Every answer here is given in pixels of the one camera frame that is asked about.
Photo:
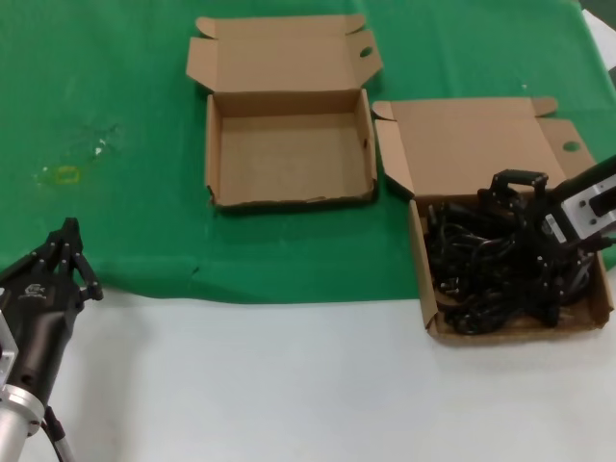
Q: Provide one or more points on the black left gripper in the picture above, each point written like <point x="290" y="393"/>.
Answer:
<point x="38" y="327"/>

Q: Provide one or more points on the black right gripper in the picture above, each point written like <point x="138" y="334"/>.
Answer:
<point x="587" y="177"/>

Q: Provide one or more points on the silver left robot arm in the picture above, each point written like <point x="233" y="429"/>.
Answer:
<point x="14" y="418"/>

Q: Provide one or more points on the open cardboard box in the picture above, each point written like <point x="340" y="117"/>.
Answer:
<point x="471" y="144"/>

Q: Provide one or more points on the open cardboard box torn edge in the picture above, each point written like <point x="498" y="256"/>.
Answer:
<point x="289" y="163"/>

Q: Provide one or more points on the green tablecloth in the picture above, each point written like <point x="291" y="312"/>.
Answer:
<point x="120" y="72"/>

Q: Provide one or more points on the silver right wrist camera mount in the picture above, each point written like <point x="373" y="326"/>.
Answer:
<point x="584" y="212"/>

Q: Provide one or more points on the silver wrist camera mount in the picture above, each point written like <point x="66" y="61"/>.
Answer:
<point x="584" y="212"/>
<point x="7" y="351"/>

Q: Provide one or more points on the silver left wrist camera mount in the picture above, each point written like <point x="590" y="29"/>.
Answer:
<point x="7" y="351"/>

